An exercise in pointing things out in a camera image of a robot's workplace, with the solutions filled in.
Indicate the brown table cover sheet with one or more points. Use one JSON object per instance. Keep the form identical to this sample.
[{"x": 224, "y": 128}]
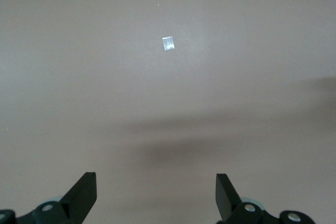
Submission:
[{"x": 78, "y": 64}]

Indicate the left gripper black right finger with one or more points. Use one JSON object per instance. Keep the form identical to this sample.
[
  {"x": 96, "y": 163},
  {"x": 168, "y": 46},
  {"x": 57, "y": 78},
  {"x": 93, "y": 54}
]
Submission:
[{"x": 228, "y": 203}]

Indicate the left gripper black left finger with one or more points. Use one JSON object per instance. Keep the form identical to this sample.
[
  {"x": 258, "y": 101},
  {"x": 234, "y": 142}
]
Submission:
[{"x": 78, "y": 200}]

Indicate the small clear tape piece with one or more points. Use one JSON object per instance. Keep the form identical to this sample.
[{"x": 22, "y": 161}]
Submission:
[{"x": 168, "y": 43}]

